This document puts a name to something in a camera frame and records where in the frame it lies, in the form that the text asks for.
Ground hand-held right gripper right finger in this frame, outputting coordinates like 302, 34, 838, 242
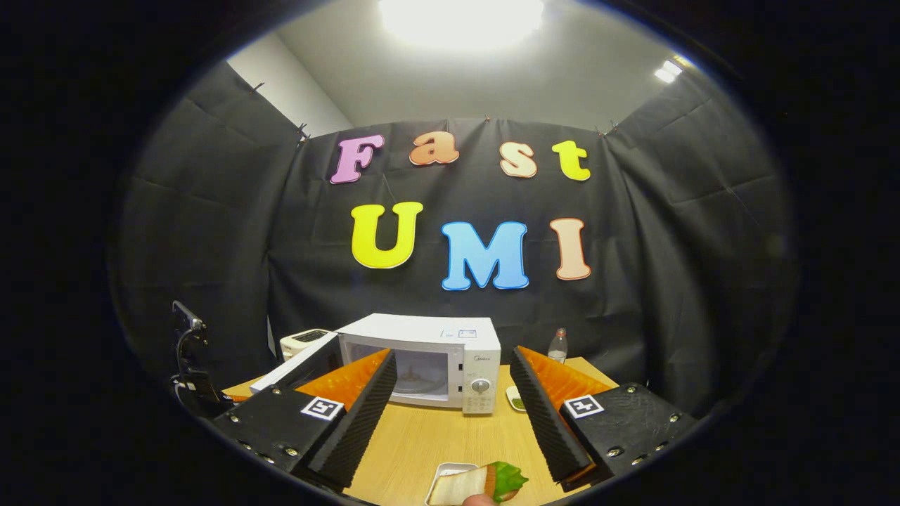
509, 344, 700, 493

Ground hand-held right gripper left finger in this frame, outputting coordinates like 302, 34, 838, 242
211, 348, 399, 493

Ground sandwich with lettuce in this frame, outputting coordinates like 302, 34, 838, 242
429, 461, 529, 506

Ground white microwave oven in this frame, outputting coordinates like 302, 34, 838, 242
250, 313, 502, 415

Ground white rectangular plate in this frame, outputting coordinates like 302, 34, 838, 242
425, 462, 486, 506

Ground white toaster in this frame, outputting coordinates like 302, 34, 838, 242
280, 328, 337, 361

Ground black backdrop cloth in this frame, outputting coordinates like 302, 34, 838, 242
112, 60, 795, 415

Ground large ceiling light panel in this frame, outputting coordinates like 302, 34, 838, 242
378, 0, 546, 50

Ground black cable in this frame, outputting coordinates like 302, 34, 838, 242
171, 327, 198, 405

